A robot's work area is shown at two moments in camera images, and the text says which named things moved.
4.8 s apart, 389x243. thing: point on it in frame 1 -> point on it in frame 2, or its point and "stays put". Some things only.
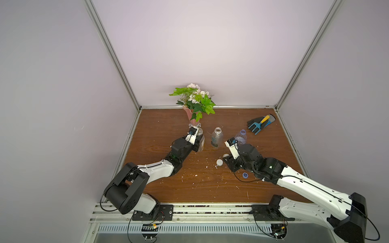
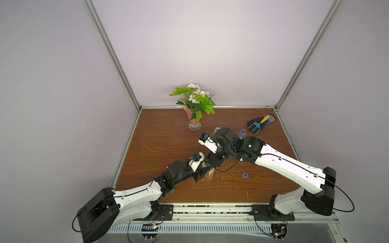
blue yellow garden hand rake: x=259 y=125 stays put
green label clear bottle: x=199 y=140 -> x=210 y=172
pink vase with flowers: x=195 y=102 stays put
